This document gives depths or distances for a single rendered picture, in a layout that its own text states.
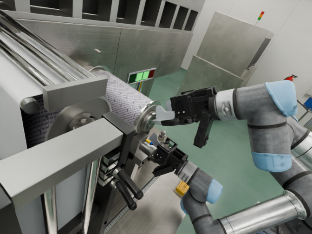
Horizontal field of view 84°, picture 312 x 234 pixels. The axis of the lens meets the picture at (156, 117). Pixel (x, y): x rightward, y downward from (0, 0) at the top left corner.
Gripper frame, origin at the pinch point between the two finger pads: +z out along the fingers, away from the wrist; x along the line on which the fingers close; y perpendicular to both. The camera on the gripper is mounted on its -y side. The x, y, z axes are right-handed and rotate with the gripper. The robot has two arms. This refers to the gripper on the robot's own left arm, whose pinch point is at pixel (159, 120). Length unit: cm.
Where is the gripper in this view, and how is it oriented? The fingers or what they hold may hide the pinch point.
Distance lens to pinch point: 57.1
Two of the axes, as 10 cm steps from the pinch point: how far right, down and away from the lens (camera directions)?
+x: -5.6, 3.3, -7.6
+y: -2.7, -9.4, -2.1
